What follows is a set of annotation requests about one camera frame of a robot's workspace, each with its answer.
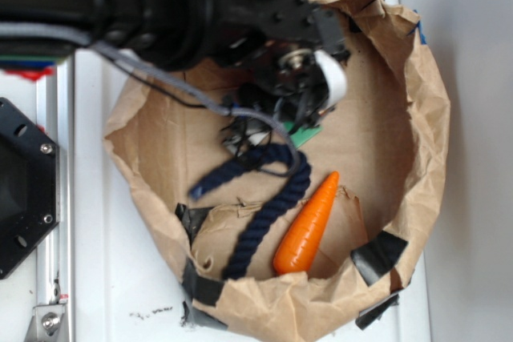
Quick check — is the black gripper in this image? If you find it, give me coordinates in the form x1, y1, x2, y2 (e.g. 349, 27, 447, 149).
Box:
216, 0, 349, 126

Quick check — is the green rectangular block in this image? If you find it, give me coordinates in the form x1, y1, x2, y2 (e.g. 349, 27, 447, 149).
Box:
283, 122, 322, 148

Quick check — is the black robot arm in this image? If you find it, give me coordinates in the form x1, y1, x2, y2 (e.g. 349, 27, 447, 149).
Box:
1, 0, 349, 127

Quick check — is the brown paper bag liner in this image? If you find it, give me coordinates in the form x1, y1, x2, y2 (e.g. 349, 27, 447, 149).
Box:
104, 0, 450, 341

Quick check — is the black tape inner left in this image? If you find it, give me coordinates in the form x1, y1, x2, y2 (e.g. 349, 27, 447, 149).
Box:
175, 203, 213, 244

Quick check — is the black tape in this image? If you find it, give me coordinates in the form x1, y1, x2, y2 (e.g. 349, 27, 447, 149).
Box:
181, 259, 228, 331
175, 203, 213, 244
354, 292, 400, 330
350, 231, 409, 286

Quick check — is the orange plastic carrot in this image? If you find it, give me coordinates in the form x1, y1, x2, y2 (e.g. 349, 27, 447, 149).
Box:
273, 171, 340, 276

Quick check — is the black tape right front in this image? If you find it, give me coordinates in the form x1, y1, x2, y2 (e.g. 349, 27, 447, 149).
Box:
350, 231, 409, 286

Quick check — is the black tape bottom left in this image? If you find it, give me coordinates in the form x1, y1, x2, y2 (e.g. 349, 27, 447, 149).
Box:
181, 259, 228, 331

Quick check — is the white plastic tray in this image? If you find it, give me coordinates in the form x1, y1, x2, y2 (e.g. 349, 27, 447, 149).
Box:
74, 0, 433, 342

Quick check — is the black tape bottom right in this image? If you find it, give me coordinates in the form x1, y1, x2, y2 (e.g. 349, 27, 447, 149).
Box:
354, 292, 400, 330

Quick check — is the dark blue twisted rope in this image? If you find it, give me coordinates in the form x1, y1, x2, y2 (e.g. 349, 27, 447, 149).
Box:
188, 143, 313, 281

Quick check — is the aluminium extrusion rail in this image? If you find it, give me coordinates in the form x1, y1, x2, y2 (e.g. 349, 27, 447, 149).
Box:
26, 59, 75, 341

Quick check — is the grey braided cable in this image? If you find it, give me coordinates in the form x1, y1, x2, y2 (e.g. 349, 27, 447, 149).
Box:
0, 21, 301, 177

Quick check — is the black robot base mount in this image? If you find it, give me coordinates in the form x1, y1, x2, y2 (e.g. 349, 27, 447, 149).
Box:
1, 98, 59, 280

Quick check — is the metal corner bracket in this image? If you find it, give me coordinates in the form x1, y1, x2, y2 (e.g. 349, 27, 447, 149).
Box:
24, 304, 69, 342

